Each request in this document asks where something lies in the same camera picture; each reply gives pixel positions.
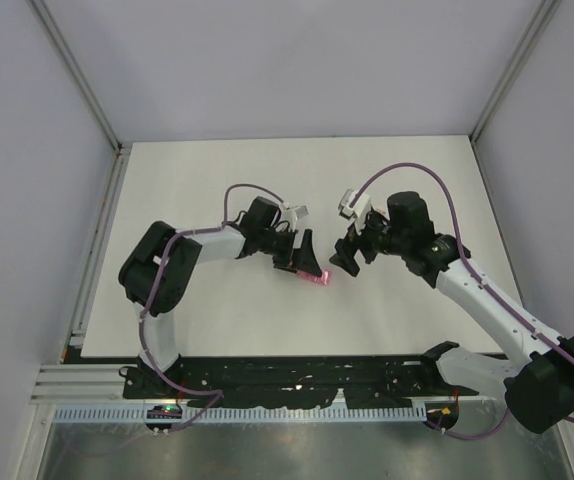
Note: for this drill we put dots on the white slotted cable duct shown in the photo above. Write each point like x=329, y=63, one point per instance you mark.
x=165, y=413

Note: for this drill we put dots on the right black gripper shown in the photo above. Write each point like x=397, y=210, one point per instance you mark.
x=348, y=246

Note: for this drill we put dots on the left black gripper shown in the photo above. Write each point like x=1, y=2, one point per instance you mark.
x=303, y=258

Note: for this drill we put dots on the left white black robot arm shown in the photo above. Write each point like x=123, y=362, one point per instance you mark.
x=156, y=274

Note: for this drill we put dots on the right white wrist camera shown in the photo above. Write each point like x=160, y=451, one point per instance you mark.
x=354, y=208

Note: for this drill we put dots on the right aluminium corner post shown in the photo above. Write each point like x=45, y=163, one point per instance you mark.
x=518, y=59

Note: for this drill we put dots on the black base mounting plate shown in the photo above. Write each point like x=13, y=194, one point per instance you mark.
x=292, y=382

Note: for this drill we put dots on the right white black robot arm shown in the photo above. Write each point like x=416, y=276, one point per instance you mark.
x=535, y=379

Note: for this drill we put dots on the pink weekly pill organizer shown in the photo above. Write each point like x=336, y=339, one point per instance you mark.
x=323, y=279

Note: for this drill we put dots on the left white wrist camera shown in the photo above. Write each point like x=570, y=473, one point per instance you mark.
x=291, y=214

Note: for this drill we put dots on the left aluminium corner post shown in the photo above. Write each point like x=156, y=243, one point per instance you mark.
x=65, y=54

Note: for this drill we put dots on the aluminium frame rail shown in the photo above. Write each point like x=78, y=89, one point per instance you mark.
x=82, y=383

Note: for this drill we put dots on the left side aluminium rail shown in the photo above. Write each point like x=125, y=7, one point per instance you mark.
x=80, y=303

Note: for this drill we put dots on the aluminium corner post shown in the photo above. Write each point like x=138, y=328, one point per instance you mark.
x=518, y=59
x=65, y=54

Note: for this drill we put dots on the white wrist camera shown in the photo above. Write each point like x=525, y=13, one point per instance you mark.
x=291, y=214
x=354, y=208

